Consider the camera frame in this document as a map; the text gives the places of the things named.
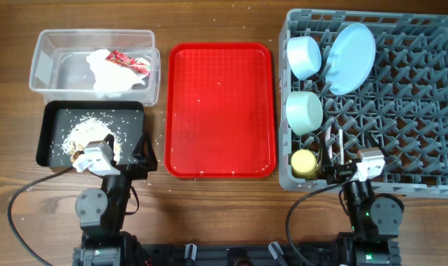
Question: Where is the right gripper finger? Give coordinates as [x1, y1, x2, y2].
[365, 133, 380, 148]
[319, 134, 333, 174]

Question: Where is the food scraps and rice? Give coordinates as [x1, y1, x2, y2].
[47, 109, 143, 167]

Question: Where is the yellow plastic cup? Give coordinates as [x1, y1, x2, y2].
[291, 149, 318, 180]

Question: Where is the white plastic spoon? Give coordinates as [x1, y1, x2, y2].
[338, 128, 345, 165]

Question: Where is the white napkin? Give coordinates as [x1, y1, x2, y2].
[86, 49, 146, 92]

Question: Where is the mint green bowl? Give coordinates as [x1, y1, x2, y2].
[285, 91, 323, 136]

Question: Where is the red snack wrapper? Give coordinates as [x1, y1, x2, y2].
[106, 50, 151, 76]

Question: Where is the light blue plate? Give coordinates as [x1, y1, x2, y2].
[325, 23, 376, 95]

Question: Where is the blue bowl with food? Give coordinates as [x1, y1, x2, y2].
[287, 36, 322, 80]

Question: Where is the white plastic fork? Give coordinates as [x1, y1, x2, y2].
[325, 126, 333, 159]

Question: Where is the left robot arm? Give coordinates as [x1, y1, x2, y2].
[72, 132, 157, 265]

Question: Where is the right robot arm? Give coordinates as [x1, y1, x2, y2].
[318, 136, 404, 266]

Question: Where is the black waste tray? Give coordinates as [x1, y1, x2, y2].
[36, 100, 145, 168]

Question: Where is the grey dishwasher rack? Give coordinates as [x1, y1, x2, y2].
[279, 9, 448, 199]

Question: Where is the clear plastic bin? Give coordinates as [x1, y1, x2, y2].
[29, 29, 160, 106]

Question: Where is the red serving tray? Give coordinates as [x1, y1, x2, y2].
[163, 42, 276, 179]

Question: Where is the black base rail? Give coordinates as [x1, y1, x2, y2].
[72, 242, 401, 266]

